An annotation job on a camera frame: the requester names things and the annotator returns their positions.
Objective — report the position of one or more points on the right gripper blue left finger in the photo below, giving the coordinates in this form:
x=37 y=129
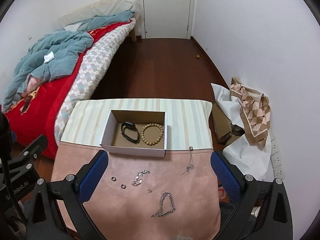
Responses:
x=77 y=189

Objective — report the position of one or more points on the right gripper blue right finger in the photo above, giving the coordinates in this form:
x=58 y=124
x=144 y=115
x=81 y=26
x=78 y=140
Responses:
x=240 y=190

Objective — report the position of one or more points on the black smart watch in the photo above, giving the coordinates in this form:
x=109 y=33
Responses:
x=130 y=132

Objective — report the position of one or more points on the white cloth sheet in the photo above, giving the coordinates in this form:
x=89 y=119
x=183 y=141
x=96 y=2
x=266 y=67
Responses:
x=250 y=159

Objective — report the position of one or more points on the red bed blanket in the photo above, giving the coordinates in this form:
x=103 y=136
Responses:
x=36 y=114

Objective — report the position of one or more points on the brown cardboard box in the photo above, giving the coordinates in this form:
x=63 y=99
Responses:
x=226 y=132

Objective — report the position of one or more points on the brown patterned scarf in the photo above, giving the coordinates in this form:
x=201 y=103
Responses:
x=255 y=112

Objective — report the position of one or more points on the white cardboard box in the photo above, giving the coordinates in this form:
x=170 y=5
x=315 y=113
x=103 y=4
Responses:
x=152 y=127

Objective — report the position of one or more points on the white tissue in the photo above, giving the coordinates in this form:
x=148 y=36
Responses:
x=49 y=57

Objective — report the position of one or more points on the teal quilt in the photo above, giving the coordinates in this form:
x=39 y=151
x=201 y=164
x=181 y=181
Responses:
x=67 y=45

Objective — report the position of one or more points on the white door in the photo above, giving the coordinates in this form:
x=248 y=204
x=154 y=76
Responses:
x=167 y=18

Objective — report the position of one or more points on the white wall socket strip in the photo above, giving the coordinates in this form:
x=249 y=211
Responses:
x=275 y=158

